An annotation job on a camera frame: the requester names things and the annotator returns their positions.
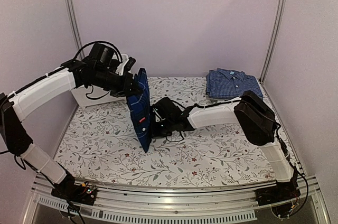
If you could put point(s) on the right aluminium frame post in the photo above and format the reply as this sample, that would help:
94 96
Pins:
273 40

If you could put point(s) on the aluminium frame post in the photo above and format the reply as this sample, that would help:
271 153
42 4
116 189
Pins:
73 23
273 40

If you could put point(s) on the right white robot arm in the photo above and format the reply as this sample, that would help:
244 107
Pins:
256 119

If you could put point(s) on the folded blue gingham shirt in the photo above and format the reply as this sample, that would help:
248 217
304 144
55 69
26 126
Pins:
225 84

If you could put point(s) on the dark blue plaid shirt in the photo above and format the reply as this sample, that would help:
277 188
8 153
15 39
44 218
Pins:
139 106

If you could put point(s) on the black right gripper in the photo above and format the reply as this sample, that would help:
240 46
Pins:
156 134

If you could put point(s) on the white plastic bin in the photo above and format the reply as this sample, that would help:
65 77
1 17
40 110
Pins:
92 95

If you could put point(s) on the left aluminium frame post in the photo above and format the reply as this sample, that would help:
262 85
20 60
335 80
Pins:
73 23

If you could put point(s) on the floral patterned table mat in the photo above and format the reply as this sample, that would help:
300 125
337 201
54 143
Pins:
100 144

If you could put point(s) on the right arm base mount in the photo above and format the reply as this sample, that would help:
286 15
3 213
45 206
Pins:
282 198

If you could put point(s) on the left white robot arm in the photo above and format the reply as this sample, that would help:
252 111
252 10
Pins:
16 108

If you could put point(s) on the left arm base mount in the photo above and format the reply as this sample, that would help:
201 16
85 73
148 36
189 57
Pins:
83 193

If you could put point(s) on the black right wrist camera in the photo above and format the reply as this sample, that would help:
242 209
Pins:
166 109

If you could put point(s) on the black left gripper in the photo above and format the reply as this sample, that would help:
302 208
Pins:
124 90

